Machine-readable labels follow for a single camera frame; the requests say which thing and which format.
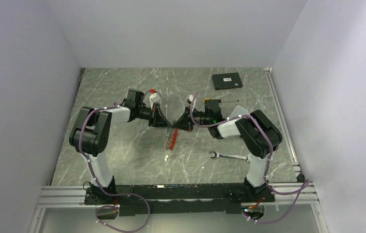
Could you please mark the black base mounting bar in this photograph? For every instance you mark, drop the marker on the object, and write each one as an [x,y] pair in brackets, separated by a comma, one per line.
[134,200]

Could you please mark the aluminium frame rail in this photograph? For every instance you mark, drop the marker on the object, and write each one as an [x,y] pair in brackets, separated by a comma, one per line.
[74,196]

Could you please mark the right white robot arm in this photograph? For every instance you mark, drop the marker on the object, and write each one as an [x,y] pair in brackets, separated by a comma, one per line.
[259,134]

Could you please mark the black box device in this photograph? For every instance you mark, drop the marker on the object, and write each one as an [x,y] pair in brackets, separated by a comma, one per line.
[227,81]

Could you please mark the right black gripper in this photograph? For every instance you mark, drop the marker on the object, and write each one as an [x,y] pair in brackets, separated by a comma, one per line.
[184,122]

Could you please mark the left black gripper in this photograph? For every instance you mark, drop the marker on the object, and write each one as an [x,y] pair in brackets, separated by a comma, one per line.
[158,120]

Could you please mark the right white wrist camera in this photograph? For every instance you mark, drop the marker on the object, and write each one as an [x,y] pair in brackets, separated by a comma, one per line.
[191,99]

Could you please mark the silver combination wrench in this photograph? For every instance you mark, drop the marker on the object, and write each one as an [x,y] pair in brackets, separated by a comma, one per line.
[215,155]

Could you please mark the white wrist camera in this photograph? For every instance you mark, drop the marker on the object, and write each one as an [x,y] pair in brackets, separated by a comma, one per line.
[154,97]
[191,99]

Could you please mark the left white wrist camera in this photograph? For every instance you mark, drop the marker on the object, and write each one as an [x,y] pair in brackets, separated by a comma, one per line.
[154,97]

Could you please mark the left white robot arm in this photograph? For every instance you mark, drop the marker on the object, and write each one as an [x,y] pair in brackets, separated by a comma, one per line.
[90,133]

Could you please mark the yellow black screwdriver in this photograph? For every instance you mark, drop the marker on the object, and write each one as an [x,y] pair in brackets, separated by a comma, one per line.
[227,100]

